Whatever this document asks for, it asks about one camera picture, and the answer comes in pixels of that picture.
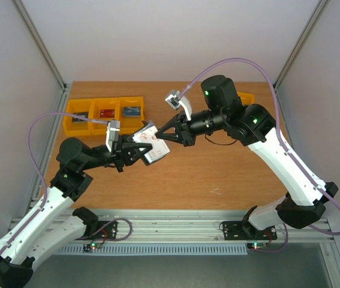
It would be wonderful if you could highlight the circuit board with led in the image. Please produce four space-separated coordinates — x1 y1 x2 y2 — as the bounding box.
83 242 102 253
247 242 268 250

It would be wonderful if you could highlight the blue credit card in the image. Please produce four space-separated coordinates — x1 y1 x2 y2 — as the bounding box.
122 106 142 118

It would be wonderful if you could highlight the left aluminium frame post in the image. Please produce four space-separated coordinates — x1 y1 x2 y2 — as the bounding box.
13 0 68 91

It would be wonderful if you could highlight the aluminium rail frame front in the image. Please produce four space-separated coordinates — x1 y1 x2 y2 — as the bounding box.
7 209 335 244

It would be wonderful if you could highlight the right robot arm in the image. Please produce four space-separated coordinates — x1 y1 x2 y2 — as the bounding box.
156 75 338 238

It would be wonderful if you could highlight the black credit card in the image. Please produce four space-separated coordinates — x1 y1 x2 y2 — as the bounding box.
72 112 88 123

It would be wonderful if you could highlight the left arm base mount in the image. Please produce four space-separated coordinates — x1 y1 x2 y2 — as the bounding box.
72 207 118 240

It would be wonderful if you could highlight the yellow bin left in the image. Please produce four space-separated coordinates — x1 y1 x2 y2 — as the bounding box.
63 98 94 137

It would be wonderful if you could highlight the red credit card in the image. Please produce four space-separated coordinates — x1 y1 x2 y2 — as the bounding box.
100 109 115 118

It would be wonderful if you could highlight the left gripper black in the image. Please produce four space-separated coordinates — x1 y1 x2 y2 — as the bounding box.
80 133 152 172

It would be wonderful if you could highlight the left circuit board with LED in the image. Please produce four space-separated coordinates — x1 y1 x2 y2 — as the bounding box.
83 242 102 253

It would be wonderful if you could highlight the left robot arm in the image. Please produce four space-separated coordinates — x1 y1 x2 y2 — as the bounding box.
0 137 152 287

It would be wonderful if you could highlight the right circuit board with LED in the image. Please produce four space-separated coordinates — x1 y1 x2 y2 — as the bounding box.
247 242 268 250

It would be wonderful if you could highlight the yellow bin middle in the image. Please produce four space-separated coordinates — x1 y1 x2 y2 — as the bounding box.
89 98 121 136

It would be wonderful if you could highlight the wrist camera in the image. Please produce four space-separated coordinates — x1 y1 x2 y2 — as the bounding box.
165 89 192 121
105 119 121 152

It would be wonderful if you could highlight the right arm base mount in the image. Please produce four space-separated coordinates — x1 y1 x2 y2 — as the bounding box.
219 206 278 241

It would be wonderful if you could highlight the card holder with clear sleeves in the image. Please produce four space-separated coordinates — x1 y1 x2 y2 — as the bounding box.
131 119 170 166

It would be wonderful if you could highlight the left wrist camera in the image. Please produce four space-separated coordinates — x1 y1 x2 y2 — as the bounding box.
105 119 121 152

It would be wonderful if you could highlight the aluminium frame post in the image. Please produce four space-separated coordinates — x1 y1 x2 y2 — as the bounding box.
273 0 329 91
13 0 68 91

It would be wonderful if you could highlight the yellow bin right of trio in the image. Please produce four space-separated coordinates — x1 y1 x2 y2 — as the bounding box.
119 97 145 134

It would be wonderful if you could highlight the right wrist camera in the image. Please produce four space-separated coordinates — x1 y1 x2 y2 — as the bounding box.
165 89 192 121

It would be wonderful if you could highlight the right aluminium frame post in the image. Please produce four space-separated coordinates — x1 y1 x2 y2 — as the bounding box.
273 0 329 91

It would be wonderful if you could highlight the white card with red pattern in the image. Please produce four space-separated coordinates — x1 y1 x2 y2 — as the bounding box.
132 125 170 161

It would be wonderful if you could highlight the yellow bin far right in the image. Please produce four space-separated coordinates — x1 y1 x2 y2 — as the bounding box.
237 92 255 106

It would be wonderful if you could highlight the slotted grey cable duct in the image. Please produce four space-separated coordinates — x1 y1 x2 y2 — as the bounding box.
56 244 247 256

